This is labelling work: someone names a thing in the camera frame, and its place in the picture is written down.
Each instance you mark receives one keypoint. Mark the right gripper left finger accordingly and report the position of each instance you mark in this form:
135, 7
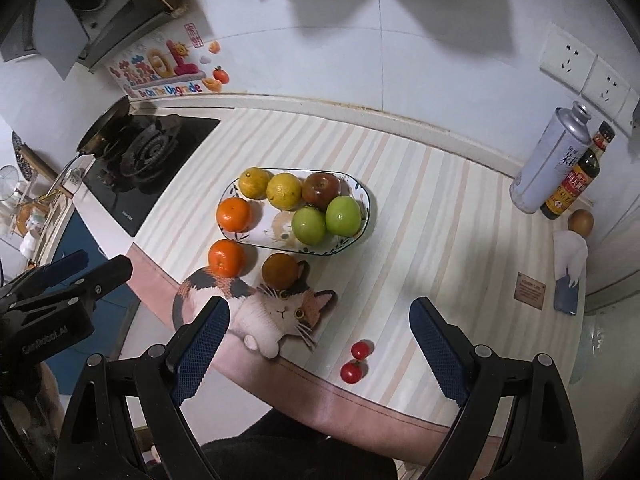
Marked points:
168, 374

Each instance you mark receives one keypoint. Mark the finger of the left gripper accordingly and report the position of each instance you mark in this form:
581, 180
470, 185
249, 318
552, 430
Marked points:
86, 289
36, 280

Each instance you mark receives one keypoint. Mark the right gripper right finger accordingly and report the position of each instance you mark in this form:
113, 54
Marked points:
474, 377

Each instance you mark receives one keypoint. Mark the red cherry tomato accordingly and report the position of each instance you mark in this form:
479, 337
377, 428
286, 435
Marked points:
361, 350
351, 372

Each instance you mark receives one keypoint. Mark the dark orange persimmon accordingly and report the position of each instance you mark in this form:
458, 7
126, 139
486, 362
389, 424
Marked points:
279, 271

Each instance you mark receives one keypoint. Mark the bright orange tangerine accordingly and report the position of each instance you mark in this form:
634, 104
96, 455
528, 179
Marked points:
234, 215

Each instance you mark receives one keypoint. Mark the green apple large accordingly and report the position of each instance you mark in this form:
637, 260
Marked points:
343, 216

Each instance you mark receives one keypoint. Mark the green apple small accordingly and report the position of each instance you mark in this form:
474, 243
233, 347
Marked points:
309, 226

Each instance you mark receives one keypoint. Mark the yellow orange fruit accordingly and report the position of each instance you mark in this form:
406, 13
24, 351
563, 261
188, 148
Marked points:
253, 183

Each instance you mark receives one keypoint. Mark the dish rack with dishes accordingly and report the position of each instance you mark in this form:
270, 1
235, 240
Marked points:
25, 184

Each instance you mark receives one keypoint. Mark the small brown label card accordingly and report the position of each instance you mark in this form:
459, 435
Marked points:
529, 291

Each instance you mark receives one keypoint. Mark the cat shaped mat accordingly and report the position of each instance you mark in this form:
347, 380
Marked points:
260, 316

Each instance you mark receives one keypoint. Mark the black gas stove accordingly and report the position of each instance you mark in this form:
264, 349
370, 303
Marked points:
131, 176

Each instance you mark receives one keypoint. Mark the white tissue pack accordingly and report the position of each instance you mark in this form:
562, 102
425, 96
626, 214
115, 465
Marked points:
570, 252

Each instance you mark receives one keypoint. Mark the black frying pan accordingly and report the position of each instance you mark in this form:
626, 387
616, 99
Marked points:
99, 136

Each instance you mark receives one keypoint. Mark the oval floral ceramic plate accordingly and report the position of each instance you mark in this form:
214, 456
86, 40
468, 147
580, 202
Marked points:
271, 228

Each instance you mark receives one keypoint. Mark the brown egg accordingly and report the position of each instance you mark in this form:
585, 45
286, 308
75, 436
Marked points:
581, 221

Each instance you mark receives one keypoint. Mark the yellow lemon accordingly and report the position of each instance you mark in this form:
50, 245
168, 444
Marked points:
284, 191

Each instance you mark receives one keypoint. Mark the soy sauce bottle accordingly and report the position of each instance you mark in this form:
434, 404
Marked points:
582, 174

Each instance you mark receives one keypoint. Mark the red apple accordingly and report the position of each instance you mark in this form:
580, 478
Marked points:
319, 189

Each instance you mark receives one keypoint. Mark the white gas canister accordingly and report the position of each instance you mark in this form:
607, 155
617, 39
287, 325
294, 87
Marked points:
564, 141

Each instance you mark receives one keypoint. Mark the range hood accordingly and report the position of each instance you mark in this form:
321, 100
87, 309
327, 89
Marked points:
85, 32

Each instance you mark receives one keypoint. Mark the colourful wall sticker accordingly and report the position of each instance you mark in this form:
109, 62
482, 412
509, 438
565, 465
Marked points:
178, 59

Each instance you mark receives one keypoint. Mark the white wall socket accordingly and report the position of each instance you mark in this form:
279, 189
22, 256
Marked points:
569, 61

